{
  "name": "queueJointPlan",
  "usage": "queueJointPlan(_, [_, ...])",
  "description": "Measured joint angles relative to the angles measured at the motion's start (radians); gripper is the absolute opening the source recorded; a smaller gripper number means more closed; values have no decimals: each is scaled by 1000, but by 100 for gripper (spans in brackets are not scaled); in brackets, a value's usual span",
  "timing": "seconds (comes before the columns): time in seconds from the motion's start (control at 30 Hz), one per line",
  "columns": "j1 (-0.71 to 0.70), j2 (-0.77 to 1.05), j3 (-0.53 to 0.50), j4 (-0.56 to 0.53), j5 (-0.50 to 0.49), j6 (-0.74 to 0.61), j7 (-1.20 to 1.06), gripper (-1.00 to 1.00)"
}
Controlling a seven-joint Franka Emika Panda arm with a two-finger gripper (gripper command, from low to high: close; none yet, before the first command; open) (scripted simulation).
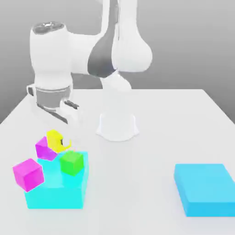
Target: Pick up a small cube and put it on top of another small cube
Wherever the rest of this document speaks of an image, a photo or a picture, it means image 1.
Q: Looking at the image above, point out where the large cyan box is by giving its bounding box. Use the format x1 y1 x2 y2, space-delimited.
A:
23 151 90 210

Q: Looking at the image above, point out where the small green cube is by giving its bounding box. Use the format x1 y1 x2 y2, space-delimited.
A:
59 151 84 177

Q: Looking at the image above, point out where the small magenta cube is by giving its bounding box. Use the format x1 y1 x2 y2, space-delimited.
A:
35 136 59 162
12 158 45 193

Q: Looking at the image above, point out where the small yellow cube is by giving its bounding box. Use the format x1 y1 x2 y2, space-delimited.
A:
46 129 72 154

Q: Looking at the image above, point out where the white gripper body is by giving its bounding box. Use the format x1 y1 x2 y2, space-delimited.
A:
36 103 83 140

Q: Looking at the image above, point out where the large blue box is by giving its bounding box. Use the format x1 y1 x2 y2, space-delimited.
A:
173 163 235 218

